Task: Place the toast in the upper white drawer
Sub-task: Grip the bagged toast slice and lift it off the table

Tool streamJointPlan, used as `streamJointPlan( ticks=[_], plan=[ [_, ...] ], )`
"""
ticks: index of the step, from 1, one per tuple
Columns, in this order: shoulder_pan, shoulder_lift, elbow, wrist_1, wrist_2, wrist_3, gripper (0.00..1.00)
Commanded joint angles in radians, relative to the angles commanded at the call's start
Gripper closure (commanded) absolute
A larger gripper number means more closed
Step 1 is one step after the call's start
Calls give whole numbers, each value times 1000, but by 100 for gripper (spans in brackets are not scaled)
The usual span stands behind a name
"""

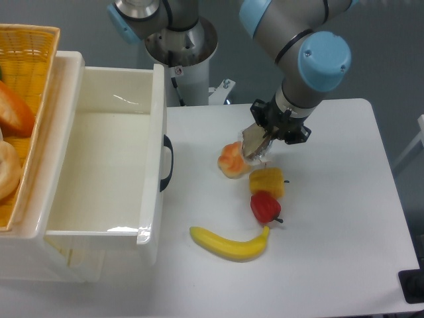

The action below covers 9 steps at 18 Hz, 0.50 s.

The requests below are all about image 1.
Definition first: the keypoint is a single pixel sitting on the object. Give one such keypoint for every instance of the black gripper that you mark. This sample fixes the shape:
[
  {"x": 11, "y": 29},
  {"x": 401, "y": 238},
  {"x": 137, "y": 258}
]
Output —
[{"x": 274, "y": 123}]

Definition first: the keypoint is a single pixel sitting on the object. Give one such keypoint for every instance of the toast slice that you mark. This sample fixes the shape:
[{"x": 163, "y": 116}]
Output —
[{"x": 255, "y": 144}]

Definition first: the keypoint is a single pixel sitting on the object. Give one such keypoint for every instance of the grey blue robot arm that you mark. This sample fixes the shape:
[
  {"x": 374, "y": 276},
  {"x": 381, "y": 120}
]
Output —
[{"x": 313, "y": 62}]

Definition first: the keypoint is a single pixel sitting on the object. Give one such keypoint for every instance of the open upper white drawer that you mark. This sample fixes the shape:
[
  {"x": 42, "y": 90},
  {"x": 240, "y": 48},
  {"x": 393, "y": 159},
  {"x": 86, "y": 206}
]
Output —
[{"x": 110, "y": 191}]

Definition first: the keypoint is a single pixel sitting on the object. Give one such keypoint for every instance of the white drawer cabinet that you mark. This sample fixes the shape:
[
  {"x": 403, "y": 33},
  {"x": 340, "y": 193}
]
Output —
[{"x": 27, "y": 252}]

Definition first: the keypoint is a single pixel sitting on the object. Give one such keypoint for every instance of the yellow corn cob piece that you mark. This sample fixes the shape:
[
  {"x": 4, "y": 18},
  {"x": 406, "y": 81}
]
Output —
[{"x": 269, "y": 180}]

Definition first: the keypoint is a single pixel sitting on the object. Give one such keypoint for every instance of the orange knotted bread roll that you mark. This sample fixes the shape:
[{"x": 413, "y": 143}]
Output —
[{"x": 231, "y": 163}]

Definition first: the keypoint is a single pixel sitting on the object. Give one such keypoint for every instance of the red bell pepper toy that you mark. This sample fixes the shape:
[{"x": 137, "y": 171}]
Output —
[{"x": 265, "y": 208}]

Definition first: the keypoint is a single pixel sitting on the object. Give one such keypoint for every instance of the yellow banana toy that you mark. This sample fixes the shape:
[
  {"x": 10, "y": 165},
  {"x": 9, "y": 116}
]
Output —
[{"x": 230, "y": 249}]

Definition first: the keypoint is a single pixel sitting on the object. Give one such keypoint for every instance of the black device at edge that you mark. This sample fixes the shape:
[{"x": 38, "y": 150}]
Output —
[{"x": 412, "y": 285}]

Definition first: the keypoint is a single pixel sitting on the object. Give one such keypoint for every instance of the yellow wicker basket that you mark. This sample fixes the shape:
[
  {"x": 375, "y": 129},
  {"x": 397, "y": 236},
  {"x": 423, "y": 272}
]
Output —
[{"x": 27, "y": 56}]

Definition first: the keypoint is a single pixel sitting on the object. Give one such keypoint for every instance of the orange bread loaf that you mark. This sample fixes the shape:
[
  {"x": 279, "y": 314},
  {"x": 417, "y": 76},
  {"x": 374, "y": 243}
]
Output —
[{"x": 17, "y": 119}]

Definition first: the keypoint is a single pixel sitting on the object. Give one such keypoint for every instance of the pale round bagel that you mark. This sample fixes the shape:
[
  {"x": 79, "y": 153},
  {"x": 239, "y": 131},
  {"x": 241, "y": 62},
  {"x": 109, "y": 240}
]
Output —
[{"x": 10, "y": 169}]

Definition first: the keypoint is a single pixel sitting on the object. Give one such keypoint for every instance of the white floor bracket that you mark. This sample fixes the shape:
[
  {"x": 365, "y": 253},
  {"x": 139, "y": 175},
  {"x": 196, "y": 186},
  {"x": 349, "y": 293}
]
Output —
[{"x": 221, "y": 95}]

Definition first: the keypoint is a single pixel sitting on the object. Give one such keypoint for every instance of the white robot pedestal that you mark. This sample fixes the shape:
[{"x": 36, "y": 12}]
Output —
[{"x": 192, "y": 69}]

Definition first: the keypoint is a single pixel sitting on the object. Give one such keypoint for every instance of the dark blue drawer handle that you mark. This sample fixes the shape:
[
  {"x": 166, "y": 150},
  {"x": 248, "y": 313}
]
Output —
[{"x": 168, "y": 164}]

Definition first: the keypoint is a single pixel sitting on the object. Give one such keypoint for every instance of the white frame at right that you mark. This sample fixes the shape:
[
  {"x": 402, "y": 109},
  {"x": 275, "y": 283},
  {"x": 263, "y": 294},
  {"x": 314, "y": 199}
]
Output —
[{"x": 410, "y": 152}]

